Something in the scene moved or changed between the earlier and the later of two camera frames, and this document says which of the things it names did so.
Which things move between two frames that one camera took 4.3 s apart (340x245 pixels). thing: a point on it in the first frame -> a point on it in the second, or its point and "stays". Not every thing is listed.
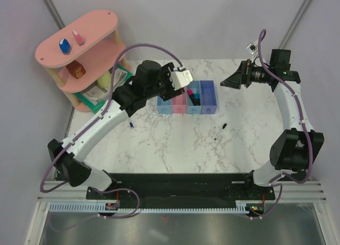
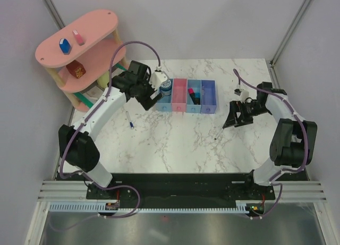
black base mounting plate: x=184 y=190 stays
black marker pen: x=220 y=131 stays
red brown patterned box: x=77 y=69 stays
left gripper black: x=164 y=72 -> x=146 y=102
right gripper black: x=242 y=75 -> x=237 y=107
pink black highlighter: x=190 y=93 stays
